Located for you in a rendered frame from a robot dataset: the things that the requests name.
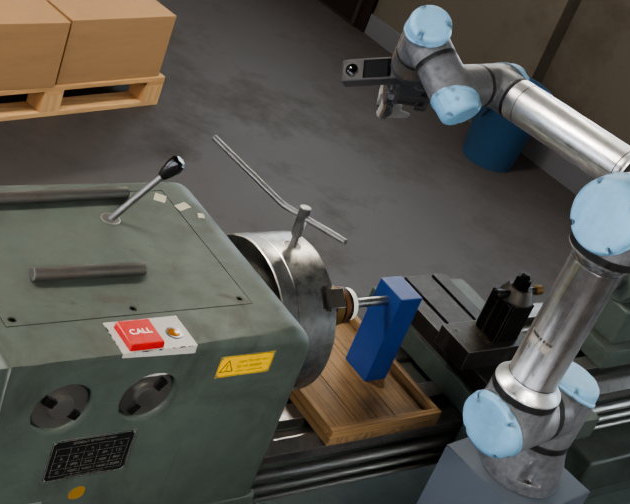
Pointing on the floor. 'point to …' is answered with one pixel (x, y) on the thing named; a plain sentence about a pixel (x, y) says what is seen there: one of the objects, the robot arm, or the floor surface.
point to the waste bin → (495, 139)
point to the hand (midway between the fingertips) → (378, 109)
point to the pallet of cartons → (70, 54)
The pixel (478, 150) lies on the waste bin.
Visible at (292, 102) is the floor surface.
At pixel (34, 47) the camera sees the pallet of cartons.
